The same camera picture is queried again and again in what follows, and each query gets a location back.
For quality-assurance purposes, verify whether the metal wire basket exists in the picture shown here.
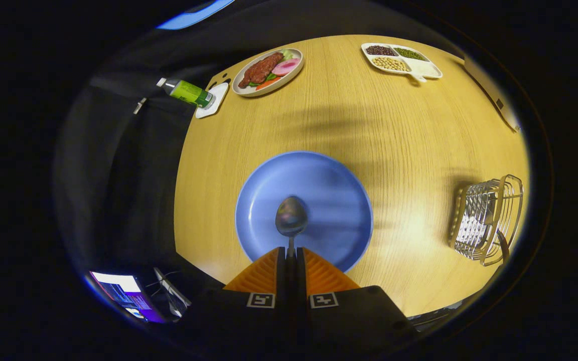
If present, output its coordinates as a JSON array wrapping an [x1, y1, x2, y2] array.
[[448, 174, 524, 267]]

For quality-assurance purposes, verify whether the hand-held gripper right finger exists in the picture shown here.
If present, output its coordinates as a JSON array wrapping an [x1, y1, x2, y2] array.
[[297, 247, 417, 352]]

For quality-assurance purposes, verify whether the white divided dish of beans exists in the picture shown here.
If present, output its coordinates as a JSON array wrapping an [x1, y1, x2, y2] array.
[[361, 43, 443, 83]]

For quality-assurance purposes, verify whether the white toaster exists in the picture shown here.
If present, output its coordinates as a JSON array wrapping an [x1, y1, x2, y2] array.
[[464, 56, 520, 133]]

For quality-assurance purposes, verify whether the metal spoon with wooden handle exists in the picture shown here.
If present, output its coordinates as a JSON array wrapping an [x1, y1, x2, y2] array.
[[275, 196, 309, 261]]

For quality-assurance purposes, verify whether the white square coaster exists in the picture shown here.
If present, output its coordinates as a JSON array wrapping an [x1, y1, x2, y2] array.
[[195, 82, 229, 119]]

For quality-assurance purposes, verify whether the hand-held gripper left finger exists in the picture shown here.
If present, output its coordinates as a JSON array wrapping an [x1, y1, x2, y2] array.
[[184, 247, 291, 354]]

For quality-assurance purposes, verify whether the green label plastic bottle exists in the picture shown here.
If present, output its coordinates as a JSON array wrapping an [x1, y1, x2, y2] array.
[[157, 78, 214, 109]]

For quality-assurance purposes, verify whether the lit computer screen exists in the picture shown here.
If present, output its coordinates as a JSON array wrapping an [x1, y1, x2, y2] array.
[[88, 271, 165, 324]]

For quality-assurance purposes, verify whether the plate of meat and vegetables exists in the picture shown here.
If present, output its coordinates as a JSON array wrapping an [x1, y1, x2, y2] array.
[[232, 48, 304, 97]]

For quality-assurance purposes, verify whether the blue round plate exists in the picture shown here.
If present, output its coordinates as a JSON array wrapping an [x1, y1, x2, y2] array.
[[235, 151, 374, 274]]

